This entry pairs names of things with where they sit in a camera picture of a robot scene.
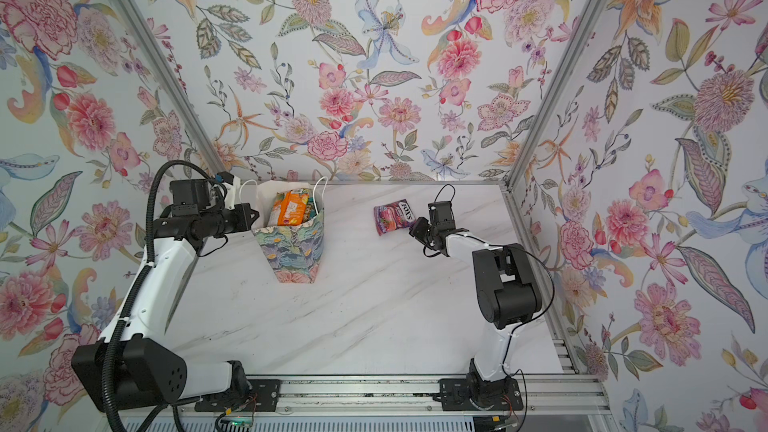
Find small purple Fox's candy pack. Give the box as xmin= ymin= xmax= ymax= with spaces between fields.
xmin=373 ymin=199 xmax=416 ymax=236

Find orange snack pack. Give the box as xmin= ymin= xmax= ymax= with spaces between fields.
xmin=267 ymin=188 xmax=313 ymax=226

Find floral paper gift bag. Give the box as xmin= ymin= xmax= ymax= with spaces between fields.
xmin=239 ymin=177 xmax=328 ymax=284

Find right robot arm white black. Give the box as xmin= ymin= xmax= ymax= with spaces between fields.
xmin=409 ymin=201 xmax=543 ymax=410

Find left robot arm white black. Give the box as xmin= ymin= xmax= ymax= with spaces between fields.
xmin=72 ymin=179 xmax=259 ymax=413

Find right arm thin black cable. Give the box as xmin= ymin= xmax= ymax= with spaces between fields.
xmin=419 ymin=183 xmax=556 ymax=432

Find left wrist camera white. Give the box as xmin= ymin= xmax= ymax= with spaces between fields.
xmin=216 ymin=172 xmax=242 ymax=210

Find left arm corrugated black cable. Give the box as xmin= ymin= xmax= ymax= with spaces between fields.
xmin=100 ymin=159 xmax=214 ymax=432

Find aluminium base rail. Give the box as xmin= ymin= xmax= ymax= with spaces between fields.
xmin=98 ymin=373 xmax=610 ymax=418

